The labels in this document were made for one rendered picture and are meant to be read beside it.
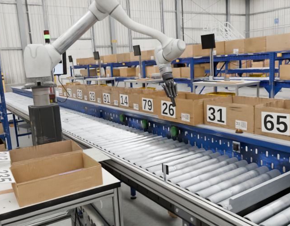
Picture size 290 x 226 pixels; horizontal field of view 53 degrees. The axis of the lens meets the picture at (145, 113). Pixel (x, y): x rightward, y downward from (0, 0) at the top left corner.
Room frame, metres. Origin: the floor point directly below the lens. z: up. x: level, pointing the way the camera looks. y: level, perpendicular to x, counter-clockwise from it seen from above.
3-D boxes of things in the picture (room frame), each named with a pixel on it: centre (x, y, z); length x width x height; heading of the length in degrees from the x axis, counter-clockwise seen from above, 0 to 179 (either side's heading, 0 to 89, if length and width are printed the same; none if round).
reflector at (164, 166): (1.34, -0.08, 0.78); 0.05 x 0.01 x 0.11; 33
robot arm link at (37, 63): (1.99, 0.70, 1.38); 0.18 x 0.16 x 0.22; 8
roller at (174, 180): (1.49, -0.30, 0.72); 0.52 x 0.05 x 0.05; 123
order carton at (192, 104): (2.12, -0.33, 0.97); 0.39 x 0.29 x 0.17; 34
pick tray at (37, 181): (1.37, 0.46, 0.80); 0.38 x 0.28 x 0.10; 120
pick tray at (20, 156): (1.66, 0.60, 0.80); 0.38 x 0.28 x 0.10; 117
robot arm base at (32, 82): (1.96, 0.69, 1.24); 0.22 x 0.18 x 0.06; 18
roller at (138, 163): (1.76, -0.13, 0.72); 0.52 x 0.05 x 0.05; 123
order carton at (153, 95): (2.50, -0.19, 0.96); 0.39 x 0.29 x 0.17; 33
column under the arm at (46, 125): (1.98, 0.69, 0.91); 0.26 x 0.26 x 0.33; 29
